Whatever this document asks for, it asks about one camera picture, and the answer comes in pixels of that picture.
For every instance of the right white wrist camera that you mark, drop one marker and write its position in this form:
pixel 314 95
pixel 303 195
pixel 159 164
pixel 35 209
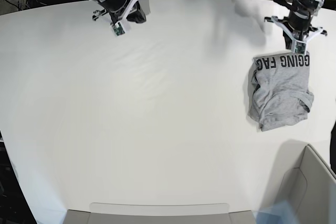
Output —
pixel 121 27

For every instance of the grey chair at right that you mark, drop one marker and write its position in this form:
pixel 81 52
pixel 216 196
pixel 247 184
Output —
pixel 310 189

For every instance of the blue translucent object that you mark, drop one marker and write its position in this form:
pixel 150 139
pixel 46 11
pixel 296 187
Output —
pixel 279 213

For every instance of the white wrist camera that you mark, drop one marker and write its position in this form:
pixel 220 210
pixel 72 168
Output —
pixel 300 39
pixel 121 27

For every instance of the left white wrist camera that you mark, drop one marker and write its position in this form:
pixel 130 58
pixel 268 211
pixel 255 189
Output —
pixel 300 39

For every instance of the grey chair at bottom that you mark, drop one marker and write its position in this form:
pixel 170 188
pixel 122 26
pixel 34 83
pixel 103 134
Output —
pixel 118 213

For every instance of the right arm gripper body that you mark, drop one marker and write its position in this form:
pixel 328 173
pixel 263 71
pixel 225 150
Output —
pixel 117 9

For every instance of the grey T-shirt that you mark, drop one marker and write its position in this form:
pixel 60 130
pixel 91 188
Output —
pixel 281 95

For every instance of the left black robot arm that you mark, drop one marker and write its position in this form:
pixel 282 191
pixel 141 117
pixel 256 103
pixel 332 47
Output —
pixel 303 7

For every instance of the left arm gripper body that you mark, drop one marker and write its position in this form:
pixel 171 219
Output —
pixel 298 22

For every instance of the grey chair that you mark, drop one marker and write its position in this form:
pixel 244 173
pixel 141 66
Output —
pixel 310 189
pixel 118 213

